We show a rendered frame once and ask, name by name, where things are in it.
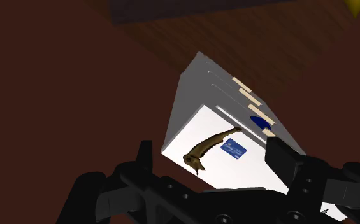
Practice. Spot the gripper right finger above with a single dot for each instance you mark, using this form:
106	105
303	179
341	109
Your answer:
304	173

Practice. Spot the yellow pointed object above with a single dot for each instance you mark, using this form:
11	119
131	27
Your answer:
355	6

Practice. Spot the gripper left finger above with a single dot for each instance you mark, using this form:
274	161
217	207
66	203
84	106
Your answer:
130	189

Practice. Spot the blue card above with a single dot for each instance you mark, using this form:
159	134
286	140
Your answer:
233	148

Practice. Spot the brown curved tool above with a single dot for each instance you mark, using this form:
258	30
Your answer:
204	147

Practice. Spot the grey chest of drawers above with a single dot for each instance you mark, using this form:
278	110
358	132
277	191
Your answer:
198	93

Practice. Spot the dark blue flat object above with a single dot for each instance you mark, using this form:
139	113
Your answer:
261	123

